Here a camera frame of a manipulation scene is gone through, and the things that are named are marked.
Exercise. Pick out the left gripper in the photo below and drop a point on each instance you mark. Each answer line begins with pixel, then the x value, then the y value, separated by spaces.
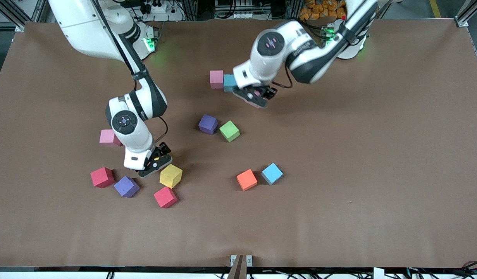
pixel 268 92

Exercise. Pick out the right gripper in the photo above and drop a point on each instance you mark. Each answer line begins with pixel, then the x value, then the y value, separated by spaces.
pixel 163 148

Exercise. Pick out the yellow foam cube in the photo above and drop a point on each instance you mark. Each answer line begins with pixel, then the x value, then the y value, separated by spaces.
pixel 171 177
pixel 156 158

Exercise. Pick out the pink foam cube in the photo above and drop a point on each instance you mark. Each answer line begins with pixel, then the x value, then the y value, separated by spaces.
pixel 106 137
pixel 257 93
pixel 217 79

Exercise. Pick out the blue foam cube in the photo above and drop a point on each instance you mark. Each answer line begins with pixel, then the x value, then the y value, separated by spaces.
pixel 228 82
pixel 272 173

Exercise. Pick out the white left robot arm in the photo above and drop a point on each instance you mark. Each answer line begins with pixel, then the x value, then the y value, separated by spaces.
pixel 261 64

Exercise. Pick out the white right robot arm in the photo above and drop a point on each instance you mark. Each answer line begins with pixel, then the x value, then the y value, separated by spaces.
pixel 87 31

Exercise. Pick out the red foam cube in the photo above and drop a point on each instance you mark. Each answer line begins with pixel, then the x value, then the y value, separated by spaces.
pixel 102 177
pixel 165 197

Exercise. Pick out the purple foam cube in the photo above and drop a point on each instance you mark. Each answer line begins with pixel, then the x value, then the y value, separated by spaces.
pixel 208 124
pixel 126 186

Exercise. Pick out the green foam cube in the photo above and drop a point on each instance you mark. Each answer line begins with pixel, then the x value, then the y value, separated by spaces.
pixel 229 131

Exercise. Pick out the orange foam cube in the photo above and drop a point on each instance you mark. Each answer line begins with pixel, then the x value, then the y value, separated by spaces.
pixel 247 180

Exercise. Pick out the orange snack bags pile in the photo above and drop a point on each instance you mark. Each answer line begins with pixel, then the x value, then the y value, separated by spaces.
pixel 323 9

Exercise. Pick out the white power strip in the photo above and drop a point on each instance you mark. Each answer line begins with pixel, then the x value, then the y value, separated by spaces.
pixel 164 16

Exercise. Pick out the brown table mat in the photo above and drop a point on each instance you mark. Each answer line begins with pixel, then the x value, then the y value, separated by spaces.
pixel 397 174

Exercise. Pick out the silver metal bracket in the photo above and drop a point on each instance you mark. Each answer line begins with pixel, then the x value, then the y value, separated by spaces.
pixel 233 259

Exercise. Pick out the grey camera stand pole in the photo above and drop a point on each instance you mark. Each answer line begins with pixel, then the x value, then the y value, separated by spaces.
pixel 236 271

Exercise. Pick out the aluminium frame post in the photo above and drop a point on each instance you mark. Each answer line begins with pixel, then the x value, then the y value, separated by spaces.
pixel 7 13
pixel 465 15

